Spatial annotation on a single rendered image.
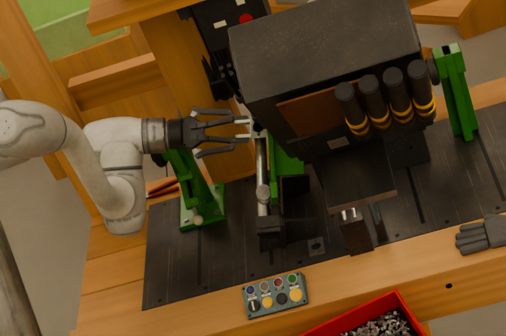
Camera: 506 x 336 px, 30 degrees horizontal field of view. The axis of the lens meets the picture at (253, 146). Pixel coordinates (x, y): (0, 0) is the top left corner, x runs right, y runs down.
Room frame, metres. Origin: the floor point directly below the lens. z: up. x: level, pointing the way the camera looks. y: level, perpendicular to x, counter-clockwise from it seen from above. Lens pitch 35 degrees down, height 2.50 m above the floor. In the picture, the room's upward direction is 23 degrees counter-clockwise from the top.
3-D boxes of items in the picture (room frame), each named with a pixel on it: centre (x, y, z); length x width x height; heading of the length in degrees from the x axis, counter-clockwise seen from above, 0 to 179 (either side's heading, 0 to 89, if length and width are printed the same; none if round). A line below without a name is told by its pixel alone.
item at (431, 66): (1.98, -0.49, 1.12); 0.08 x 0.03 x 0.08; 169
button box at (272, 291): (1.66, 0.09, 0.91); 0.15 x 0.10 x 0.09; 79
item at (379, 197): (1.80, -0.21, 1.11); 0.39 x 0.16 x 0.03; 169
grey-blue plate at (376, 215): (1.74, -0.21, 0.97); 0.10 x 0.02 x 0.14; 169
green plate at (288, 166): (1.87, -0.07, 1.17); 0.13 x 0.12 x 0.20; 79
